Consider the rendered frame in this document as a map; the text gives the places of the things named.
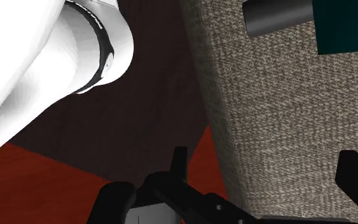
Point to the dark grey cylinder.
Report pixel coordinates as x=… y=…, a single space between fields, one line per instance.
x=274 y=15

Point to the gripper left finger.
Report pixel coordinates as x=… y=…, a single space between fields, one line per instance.
x=178 y=192

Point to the dark teal box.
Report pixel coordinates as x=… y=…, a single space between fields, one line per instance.
x=346 y=24

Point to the dark robot stand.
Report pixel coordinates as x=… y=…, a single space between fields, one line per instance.
x=129 y=124

